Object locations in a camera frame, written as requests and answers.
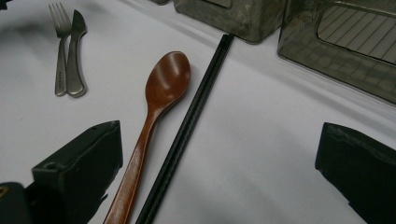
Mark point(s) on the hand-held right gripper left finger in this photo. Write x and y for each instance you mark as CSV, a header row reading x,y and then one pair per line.
x,y
77,174

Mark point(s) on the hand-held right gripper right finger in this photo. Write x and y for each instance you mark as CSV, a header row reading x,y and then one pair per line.
x,y
361,174

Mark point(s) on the steel fork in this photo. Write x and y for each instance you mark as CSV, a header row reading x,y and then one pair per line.
x,y
61,62

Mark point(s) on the black chopstick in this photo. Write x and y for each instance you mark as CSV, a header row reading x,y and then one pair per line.
x,y
183,127
192,130

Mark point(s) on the brown wooden spoon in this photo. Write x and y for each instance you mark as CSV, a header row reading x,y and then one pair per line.
x,y
166,79

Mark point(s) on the smoky clear plastic bin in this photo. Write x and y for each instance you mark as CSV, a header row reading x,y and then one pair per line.
x,y
236,21
311,59

